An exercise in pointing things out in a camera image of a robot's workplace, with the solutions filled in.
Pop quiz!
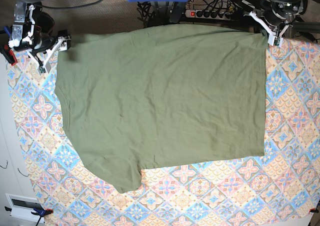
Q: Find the red black clamp upper left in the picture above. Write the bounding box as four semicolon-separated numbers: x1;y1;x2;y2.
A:
0;25;18;66

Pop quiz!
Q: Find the white power strip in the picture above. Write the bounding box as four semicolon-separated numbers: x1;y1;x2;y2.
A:
184;9;231;21

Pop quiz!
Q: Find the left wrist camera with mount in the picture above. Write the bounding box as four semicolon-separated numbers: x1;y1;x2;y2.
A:
244;11;293;47

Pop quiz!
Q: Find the patterned colourful tablecloth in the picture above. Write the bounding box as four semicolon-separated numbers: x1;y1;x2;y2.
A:
0;39;320;226

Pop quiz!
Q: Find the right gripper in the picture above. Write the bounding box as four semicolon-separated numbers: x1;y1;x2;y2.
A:
17;29;72;52

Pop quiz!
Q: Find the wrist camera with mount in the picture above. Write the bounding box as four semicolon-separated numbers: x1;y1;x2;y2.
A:
244;11;293;47
26;37;63;74

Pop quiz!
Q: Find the white wall outlet box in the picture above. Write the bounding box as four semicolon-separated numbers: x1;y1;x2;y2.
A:
5;193;42;223

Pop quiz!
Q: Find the olive green t-shirt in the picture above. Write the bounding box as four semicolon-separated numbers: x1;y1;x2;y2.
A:
55;24;268;193

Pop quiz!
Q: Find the red black clamp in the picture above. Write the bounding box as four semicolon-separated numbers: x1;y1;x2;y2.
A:
0;25;18;66
4;206;53;226

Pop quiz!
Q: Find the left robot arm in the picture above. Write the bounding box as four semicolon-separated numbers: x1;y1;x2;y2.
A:
231;0;308;30

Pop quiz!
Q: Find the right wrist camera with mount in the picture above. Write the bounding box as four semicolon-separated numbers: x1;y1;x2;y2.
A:
26;37;63;74

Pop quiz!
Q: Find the red black clamp lower left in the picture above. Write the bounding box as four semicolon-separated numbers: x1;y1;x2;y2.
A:
4;206;53;226

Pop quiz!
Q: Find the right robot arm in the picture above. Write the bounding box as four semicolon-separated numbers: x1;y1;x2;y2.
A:
8;0;58;53

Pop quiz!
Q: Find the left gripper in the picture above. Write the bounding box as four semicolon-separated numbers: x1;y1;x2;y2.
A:
264;8;290;27

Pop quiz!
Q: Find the red clamp lower right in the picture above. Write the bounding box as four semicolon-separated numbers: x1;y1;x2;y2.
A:
309;208;320;214

